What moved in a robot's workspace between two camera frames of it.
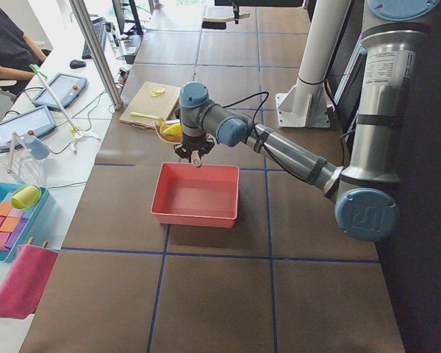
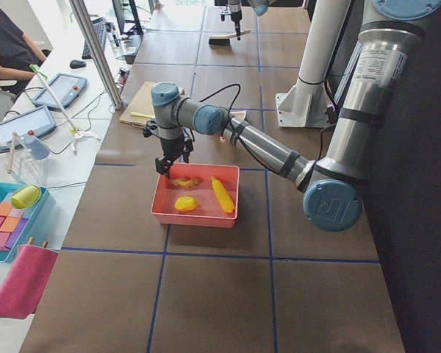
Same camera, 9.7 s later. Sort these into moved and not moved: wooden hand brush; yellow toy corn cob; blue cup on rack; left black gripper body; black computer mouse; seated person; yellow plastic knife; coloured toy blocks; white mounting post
Moved: wooden hand brush; left black gripper body; yellow toy corn cob
Not moved: white mounting post; yellow plastic knife; seated person; black computer mouse; blue cup on rack; coloured toy blocks
